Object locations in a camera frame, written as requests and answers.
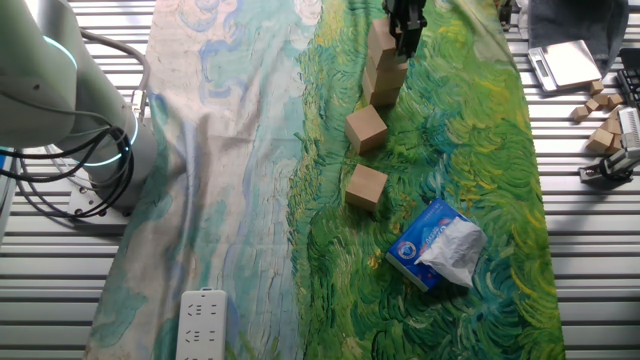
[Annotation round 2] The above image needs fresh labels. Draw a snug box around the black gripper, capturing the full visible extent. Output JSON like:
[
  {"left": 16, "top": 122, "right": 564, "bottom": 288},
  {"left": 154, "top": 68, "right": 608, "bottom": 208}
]
[{"left": 382, "top": 0, "right": 430, "bottom": 60}]

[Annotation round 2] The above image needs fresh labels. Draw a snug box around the light wooden cube block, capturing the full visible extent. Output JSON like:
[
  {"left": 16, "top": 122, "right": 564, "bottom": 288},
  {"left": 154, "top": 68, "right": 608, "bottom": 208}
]
[
  {"left": 344, "top": 103, "right": 389, "bottom": 156},
  {"left": 363, "top": 52, "right": 409, "bottom": 94},
  {"left": 361, "top": 69, "right": 402, "bottom": 108},
  {"left": 344, "top": 163, "right": 389, "bottom": 213},
  {"left": 367, "top": 17, "right": 404, "bottom": 71}
]

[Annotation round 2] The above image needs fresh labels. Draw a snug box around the silver digital scale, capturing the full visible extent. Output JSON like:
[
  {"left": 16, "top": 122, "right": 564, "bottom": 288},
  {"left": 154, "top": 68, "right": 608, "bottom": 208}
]
[{"left": 527, "top": 39, "right": 604, "bottom": 94}]

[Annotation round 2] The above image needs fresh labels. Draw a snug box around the grey cloth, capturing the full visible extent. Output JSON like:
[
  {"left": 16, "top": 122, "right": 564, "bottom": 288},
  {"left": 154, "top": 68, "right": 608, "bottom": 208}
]
[{"left": 519, "top": 0, "right": 630, "bottom": 76}]

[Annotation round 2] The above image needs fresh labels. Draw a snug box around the blue tissue pack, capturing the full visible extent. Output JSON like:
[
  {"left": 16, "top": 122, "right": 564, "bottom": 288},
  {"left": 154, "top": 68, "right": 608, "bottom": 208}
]
[{"left": 384, "top": 197, "right": 489, "bottom": 293}]

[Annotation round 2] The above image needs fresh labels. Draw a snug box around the painted landscape cloth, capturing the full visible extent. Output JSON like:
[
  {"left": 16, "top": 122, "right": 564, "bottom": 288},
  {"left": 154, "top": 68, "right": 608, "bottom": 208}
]
[{"left": 82, "top": 0, "right": 566, "bottom": 360}]

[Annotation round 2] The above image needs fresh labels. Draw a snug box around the black calculator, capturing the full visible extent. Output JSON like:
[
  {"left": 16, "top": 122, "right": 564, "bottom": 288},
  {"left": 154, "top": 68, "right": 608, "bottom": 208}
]
[{"left": 615, "top": 67, "right": 640, "bottom": 109}]

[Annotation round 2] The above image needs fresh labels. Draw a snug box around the white ribbed device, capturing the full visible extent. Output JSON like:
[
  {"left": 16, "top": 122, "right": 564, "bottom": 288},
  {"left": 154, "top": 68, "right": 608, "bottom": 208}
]
[{"left": 618, "top": 106, "right": 640, "bottom": 150}]

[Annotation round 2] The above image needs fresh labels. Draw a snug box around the white power strip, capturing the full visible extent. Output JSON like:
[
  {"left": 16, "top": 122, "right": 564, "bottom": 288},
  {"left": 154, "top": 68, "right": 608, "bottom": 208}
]
[{"left": 174, "top": 288, "right": 229, "bottom": 360}]

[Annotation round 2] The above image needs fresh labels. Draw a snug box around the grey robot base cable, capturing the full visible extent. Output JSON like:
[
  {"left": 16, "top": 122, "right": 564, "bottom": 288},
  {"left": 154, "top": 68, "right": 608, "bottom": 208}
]
[{"left": 79, "top": 28, "right": 151, "bottom": 124}]

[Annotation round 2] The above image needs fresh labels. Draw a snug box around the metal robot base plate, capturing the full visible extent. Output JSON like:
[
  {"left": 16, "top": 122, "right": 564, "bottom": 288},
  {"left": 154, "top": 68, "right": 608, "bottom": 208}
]
[{"left": 66, "top": 167, "right": 132, "bottom": 227}]

